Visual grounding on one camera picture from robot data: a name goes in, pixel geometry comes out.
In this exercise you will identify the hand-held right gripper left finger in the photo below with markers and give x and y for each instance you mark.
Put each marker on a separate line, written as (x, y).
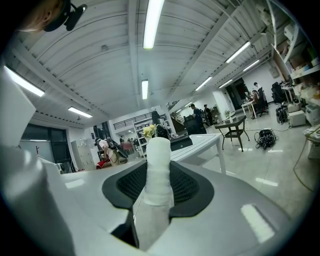
(100, 195)

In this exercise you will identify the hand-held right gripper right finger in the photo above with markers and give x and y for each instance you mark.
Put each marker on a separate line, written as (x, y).
(212, 225)

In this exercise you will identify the white towel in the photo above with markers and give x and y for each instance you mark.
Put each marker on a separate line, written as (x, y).
(158, 170)

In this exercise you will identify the black box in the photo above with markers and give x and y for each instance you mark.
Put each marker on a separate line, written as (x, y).
(181, 143)

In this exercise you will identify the white shelving unit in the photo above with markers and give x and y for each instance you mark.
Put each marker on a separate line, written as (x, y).
(303, 72)
(140, 132)

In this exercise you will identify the white lockers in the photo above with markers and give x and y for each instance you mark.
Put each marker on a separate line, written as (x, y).
(83, 153)

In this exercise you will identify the red chair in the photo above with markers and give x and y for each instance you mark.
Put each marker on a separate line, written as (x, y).
(126, 147)

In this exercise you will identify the coat rack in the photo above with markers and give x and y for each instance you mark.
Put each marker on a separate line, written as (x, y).
(38, 150)

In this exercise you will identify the yellow artificial flowers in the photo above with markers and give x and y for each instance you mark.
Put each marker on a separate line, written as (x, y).
(149, 130)

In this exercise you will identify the black office chair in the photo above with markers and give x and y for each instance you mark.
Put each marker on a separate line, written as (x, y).
(192, 125)

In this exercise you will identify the dark mesh side table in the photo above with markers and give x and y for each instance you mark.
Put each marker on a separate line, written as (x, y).
(231, 123)

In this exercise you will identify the staircase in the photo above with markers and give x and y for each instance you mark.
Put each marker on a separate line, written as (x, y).
(178, 120)

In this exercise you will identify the white equipment case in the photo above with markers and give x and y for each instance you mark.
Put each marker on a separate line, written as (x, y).
(297, 118)

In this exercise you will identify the row of ceiling tube lights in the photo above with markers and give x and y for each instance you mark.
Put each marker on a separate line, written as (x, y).
(152, 25)

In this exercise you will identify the person's face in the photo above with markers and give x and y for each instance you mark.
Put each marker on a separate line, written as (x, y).
(37, 15)

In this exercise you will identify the black head-mounted camera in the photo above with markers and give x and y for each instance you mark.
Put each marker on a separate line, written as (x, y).
(72, 15)

